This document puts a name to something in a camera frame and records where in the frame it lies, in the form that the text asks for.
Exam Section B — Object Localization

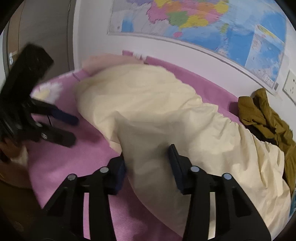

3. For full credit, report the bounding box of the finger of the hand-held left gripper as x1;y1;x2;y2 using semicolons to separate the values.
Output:
30;98;79;126
23;122;77;148

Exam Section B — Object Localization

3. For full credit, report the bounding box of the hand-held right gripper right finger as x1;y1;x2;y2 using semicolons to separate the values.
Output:
168;144;271;241

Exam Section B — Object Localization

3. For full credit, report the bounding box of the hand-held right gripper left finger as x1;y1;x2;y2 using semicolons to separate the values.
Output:
40;155;127;241

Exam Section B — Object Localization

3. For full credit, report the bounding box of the cream jacket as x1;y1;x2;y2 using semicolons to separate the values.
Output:
75;62;293;241

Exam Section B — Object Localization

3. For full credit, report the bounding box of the person's left hand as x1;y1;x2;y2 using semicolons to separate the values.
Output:
3;138;30;168

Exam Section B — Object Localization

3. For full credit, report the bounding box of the pink blanket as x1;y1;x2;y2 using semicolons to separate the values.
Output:
28;50;245;241

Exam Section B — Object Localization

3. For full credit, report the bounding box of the grey door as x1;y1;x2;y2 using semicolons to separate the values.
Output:
5;0;77;77

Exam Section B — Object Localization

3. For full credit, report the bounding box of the olive green garment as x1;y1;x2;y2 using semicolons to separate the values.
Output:
238;88;296;194

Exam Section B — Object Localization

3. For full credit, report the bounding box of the white wall socket panel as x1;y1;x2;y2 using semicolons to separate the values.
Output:
282;70;296;103

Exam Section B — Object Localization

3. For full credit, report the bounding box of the colourful wall map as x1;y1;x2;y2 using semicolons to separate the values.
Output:
107;0;287;95

